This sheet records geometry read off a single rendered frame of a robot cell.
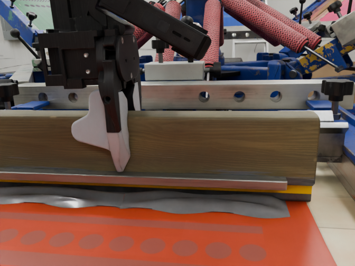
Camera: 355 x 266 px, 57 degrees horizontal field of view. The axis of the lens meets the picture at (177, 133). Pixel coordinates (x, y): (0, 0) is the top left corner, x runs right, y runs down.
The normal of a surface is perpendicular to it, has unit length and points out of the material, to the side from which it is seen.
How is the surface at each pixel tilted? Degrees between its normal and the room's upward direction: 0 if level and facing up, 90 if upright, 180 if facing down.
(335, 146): 90
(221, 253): 0
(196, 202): 32
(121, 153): 110
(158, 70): 90
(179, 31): 89
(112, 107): 104
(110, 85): 80
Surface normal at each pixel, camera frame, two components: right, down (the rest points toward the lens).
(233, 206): -0.13, -0.47
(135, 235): -0.04, -0.96
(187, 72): -0.15, 0.29
